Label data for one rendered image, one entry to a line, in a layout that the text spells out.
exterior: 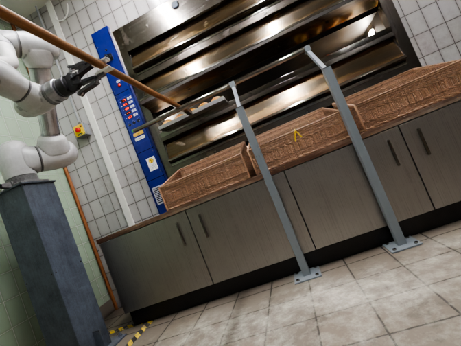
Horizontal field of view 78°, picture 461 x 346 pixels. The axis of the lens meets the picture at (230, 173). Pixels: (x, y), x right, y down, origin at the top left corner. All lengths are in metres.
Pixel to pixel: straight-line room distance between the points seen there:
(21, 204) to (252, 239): 1.23
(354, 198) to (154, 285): 1.23
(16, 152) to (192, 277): 1.19
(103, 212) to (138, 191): 0.36
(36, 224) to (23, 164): 0.35
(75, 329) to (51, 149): 0.99
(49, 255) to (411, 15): 2.62
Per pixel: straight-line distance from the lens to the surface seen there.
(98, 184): 2.59
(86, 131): 2.60
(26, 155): 1.95
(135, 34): 2.62
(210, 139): 2.16
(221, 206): 1.60
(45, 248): 1.79
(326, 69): 1.58
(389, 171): 1.63
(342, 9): 2.27
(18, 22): 1.02
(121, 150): 2.47
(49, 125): 1.96
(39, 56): 1.91
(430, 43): 2.43
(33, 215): 1.81
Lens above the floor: 0.56
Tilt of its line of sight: 3 degrees up
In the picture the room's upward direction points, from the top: 22 degrees counter-clockwise
